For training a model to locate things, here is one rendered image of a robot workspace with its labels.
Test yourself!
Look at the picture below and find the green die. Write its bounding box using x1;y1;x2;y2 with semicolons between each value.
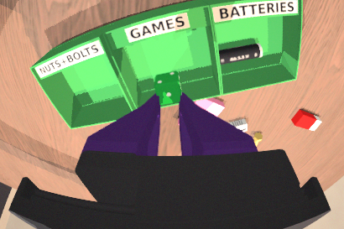
154;71;182;105

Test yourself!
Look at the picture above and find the green three-compartment bin rack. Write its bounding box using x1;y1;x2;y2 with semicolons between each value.
30;0;303;129

